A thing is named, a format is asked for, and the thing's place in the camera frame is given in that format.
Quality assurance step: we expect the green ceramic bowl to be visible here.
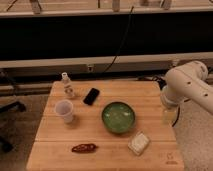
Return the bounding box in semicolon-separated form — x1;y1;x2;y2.
102;102;135;134

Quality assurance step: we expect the clear plastic cup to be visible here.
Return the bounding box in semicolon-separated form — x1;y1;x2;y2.
54;99;74;123

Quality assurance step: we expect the small clear spray bottle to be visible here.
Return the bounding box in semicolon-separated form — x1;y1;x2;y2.
61;72;75;98

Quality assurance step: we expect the dried red chili pepper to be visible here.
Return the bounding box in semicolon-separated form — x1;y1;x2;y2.
71;143;98;153

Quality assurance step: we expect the black smartphone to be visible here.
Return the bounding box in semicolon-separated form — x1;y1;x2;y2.
83;88;100;105

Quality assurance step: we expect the black hanging cable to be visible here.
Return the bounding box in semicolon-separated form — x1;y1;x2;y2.
101;5;135;74

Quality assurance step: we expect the white rectangular sponge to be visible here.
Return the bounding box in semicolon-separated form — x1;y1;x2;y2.
128;132;150;156

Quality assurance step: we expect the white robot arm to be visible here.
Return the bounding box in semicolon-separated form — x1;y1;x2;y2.
160;61;213;124

